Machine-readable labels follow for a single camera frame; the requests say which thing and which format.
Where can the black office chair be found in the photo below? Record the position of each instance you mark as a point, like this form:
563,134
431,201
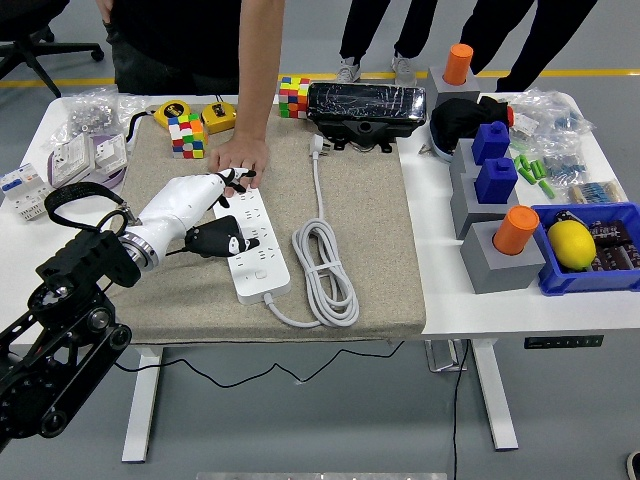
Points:
30,50

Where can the large clear parts bag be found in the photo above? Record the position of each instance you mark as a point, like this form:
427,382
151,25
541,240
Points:
545,117

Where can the person's left forearm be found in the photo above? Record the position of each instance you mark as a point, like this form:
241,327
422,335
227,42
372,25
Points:
260,65

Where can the white blue rounded base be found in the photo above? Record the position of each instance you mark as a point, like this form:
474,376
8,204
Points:
444,152

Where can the large white socket plate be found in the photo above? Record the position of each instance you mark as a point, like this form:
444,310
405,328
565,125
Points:
74,161

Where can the orange cylinder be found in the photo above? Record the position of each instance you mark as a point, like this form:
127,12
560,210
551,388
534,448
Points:
458,62
515,230

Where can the clear bag of nuts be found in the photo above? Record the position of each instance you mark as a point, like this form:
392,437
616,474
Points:
90,117

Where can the small red object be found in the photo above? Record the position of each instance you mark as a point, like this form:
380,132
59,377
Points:
510,115

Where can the plain grey block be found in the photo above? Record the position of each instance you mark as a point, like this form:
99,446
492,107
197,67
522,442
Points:
467,210

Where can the black shoe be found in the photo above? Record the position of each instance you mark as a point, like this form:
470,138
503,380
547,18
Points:
634,466

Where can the blue block with knob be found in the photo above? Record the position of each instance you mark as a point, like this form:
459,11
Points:
495,182
490,142

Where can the black film-wrapped device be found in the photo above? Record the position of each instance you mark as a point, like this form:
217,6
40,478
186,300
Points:
365,102

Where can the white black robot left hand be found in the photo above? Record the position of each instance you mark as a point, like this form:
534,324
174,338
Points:
175,210

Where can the white table leg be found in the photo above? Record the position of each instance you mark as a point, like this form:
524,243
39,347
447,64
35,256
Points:
495,395
142,400

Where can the person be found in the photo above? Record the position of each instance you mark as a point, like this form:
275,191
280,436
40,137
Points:
365,30
175,40
540,30

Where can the bag of blue components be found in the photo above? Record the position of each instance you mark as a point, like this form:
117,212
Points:
565,165

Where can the person's left hand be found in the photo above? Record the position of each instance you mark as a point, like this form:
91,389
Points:
242,152

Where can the black table control panel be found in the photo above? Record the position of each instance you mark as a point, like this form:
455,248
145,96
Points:
563,342

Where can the black plug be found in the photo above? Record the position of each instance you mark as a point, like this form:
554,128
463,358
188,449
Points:
220,227

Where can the square yellow tape measure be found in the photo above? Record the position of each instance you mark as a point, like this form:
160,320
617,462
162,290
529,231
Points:
218,116

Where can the blue plastic bin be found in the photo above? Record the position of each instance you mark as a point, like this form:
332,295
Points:
575,282

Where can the person's right hand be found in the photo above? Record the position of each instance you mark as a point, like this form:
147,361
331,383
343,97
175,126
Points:
103,11

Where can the bag of striped resistors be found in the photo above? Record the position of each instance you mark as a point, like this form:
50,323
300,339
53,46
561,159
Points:
595,191

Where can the white power strip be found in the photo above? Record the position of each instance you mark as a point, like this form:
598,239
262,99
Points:
272,280

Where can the round yellow tape measure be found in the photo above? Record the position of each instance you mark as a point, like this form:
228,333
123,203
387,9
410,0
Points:
172,111

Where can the small white socket plate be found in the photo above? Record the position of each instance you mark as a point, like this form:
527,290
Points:
110,150

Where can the black cloth bundle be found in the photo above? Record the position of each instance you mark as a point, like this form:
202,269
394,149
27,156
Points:
457,120

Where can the grey-brown mat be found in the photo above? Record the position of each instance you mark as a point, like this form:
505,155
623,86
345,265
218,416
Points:
370,225

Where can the dark brown capacitor pile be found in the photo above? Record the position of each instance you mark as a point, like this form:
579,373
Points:
615,245

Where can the multicolour puzzle cube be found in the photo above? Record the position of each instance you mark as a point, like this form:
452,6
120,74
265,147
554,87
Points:
294,97
187,137

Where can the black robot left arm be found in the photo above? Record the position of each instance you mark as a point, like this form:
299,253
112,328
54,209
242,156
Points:
90,270

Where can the white circuit breaker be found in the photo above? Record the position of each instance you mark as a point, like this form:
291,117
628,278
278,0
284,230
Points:
22,192

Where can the small black white clip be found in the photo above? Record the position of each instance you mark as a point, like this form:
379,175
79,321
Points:
565,216

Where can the yellow lemon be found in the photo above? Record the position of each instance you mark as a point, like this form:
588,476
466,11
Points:
572,245

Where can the green plastic wall anchor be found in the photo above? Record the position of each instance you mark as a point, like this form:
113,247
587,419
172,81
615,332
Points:
547,189
520,163
527,174
538,168

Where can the grey block with round hole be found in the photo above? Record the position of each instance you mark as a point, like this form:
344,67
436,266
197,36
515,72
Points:
440,87
500,272

